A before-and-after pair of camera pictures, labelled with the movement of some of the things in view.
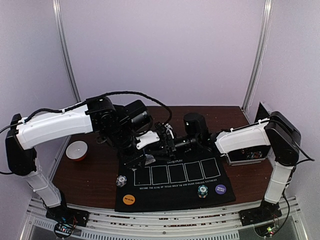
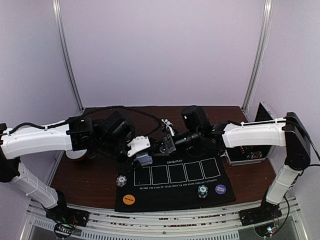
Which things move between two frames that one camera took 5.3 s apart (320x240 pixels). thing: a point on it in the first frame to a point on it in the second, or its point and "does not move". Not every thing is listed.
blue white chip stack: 121,180 does not move
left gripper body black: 132,162 to 134,155
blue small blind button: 220,189 does not move
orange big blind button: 128,199 does not move
